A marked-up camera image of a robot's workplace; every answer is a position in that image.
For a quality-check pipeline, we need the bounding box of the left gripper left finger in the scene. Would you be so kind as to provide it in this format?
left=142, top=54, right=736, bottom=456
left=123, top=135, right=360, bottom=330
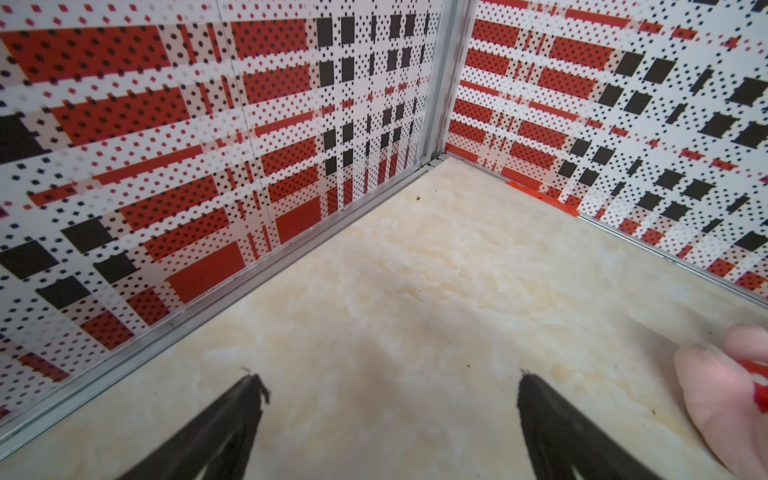
left=121, top=374, right=270, bottom=479

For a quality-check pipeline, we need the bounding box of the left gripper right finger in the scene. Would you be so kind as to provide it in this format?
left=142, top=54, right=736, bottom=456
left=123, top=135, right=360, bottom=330
left=517, top=373, right=658, bottom=479

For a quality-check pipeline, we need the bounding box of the pink plush toy red dress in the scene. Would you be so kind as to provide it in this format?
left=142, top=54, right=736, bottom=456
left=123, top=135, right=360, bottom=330
left=674, top=324, right=767, bottom=479

